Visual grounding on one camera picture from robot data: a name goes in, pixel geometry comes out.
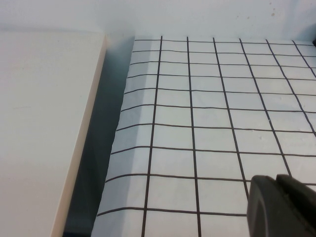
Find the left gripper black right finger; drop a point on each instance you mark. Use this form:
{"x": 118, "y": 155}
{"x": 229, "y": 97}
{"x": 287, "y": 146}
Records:
{"x": 303, "y": 209}

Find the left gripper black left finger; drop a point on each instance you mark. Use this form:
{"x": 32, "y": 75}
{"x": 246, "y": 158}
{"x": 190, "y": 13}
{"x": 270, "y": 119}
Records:
{"x": 266, "y": 209}

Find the white black-grid tablecloth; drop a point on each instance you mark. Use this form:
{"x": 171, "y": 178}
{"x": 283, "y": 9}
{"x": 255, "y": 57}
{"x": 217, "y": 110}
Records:
{"x": 197, "y": 123}

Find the white board with beige edge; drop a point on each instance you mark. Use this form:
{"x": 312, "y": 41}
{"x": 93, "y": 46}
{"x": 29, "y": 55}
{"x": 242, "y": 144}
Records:
{"x": 37, "y": 123}

